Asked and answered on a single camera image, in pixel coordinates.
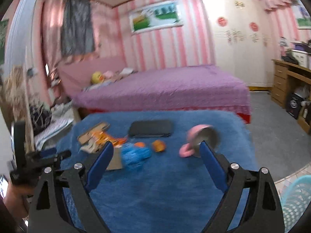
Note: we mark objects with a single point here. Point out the orange snack wrapper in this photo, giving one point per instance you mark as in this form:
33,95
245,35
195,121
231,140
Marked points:
102,137

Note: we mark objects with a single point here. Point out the blue plastic bag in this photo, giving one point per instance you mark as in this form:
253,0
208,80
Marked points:
133,156

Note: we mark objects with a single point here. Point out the orange bottle cap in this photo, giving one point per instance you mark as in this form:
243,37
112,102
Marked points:
140,144

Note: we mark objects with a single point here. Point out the wedding photo frame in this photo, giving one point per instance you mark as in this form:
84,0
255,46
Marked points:
155,17

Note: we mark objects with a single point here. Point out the pink headboard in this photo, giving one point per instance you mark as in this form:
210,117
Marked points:
77,76

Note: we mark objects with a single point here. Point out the teal plastic basket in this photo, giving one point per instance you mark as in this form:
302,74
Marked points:
295,201

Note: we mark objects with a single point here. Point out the purple dotted bed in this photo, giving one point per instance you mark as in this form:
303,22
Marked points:
204,87

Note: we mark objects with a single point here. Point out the yellow duck plush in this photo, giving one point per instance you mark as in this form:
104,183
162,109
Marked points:
97,78

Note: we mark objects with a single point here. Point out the white wardrobe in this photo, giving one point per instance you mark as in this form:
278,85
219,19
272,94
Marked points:
242,40

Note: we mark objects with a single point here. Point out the small framed photo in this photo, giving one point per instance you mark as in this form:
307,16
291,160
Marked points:
302,17

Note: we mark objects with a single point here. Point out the orange peel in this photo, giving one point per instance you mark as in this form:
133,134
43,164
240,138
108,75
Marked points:
159,146

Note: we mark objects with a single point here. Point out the wooden desk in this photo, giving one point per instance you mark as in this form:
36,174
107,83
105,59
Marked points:
291,91

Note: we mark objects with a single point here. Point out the pink steel mug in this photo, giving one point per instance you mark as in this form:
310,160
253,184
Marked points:
196,135

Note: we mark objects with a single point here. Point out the brown phone case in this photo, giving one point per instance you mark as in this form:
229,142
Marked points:
87,135

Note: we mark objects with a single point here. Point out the black phone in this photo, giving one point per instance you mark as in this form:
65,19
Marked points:
150,128

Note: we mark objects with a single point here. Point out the grey hanging cloth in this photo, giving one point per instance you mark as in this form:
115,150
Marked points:
77,30

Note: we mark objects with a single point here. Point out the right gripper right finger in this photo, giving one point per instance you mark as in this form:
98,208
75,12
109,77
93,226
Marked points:
262,212

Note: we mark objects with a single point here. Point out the blue fleece blanket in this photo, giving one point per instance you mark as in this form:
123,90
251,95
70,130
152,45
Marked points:
166,193

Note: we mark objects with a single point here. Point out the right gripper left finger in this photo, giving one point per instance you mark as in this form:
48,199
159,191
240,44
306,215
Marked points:
49,211

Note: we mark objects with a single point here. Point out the person's left hand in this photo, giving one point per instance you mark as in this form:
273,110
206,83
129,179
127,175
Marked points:
14,200

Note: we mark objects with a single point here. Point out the crumpled beige tissue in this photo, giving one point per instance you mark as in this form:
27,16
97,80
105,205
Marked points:
90,147

